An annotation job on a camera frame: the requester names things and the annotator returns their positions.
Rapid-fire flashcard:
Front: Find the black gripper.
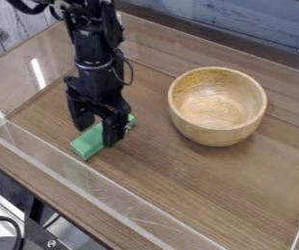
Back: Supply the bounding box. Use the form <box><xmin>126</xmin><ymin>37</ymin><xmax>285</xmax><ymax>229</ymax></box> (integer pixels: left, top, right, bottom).
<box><xmin>64</xmin><ymin>63</ymin><xmax>132</xmax><ymax>147</ymax></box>

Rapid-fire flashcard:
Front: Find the green rectangular block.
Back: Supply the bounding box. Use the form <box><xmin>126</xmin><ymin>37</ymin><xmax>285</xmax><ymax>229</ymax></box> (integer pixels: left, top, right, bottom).
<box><xmin>69</xmin><ymin>113</ymin><xmax>138</xmax><ymax>162</ymax></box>

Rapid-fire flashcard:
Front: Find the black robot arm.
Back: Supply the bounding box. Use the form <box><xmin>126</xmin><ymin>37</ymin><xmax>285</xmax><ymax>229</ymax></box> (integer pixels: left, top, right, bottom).
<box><xmin>6</xmin><ymin>0</ymin><xmax>134</xmax><ymax>147</ymax></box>

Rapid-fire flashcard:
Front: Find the light wooden bowl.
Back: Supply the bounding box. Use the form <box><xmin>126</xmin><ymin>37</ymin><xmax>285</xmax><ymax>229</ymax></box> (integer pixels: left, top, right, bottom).
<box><xmin>168</xmin><ymin>66</ymin><xmax>268</xmax><ymax>146</ymax></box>

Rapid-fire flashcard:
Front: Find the clear acrylic tray wall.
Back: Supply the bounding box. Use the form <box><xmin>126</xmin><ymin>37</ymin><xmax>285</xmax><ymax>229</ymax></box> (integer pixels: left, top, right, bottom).
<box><xmin>0</xmin><ymin>11</ymin><xmax>299</xmax><ymax>250</ymax></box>

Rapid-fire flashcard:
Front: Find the black metal bracket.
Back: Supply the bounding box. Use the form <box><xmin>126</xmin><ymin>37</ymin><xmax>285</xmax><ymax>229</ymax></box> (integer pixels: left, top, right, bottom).
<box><xmin>22</xmin><ymin>198</ymin><xmax>72</xmax><ymax>250</ymax></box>

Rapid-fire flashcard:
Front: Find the black cable loop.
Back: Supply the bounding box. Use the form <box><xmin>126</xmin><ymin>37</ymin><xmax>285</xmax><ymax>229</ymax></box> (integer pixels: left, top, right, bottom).
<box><xmin>0</xmin><ymin>215</ymin><xmax>26</xmax><ymax>250</ymax></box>

